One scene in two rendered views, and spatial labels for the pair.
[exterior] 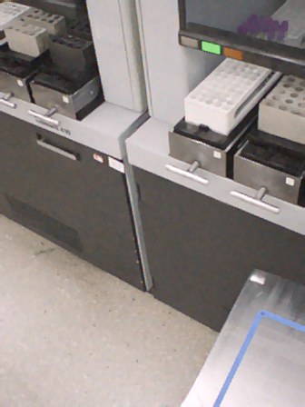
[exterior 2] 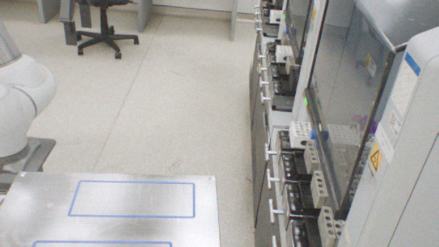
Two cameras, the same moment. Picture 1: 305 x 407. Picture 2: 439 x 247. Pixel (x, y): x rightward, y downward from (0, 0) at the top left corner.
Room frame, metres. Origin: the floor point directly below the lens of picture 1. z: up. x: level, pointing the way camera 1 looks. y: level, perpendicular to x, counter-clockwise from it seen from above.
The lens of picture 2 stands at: (-0.22, -0.90, 1.69)
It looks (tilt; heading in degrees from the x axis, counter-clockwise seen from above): 33 degrees down; 49
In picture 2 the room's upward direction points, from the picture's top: 6 degrees clockwise
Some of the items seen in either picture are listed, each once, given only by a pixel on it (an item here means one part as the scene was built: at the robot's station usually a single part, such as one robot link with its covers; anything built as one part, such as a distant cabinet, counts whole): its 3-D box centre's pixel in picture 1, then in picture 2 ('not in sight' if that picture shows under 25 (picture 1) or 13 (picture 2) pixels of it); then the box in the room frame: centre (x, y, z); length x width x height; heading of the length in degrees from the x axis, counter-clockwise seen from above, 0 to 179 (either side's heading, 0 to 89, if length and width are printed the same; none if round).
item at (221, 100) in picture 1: (241, 82); (331, 138); (0.93, -0.22, 0.83); 0.30 x 0.10 x 0.06; 139
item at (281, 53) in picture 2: (13, 19); (306, 57); (1.39, 0.31, 0.83); 0.30 x 0.10 x 0.06; 139
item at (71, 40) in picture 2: not in sight; (70, 32); (0.17, 0.20, 1.22); 0.03 x 0.01 x 0.07; 139
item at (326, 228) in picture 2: not in sight; (326, 229); (0.55, -0.50, 0.85); 0.12 x 0.02 x 0.06; 48
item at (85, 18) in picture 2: not in sight; (85, 16); (0.26, 0.31, 1.22); 0.03 x 0.01 x 0.07; 139
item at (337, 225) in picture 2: not in sight; (334, 230); (0.57, -0.52, 0.85); 0.12 x 0.02 x 0.06; 49
